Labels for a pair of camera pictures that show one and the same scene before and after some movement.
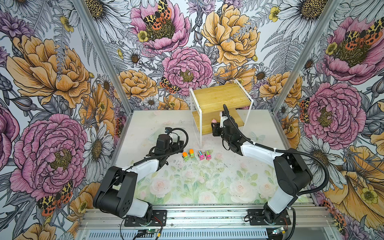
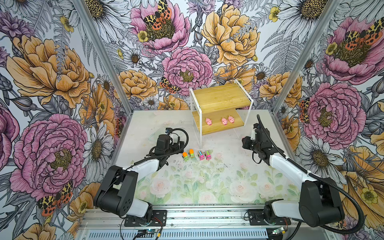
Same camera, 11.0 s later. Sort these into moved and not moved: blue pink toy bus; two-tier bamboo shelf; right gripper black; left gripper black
Moved: right gripper black
Not moved: blue pink toy bus; left gripper black; two-tier bamboo shelf
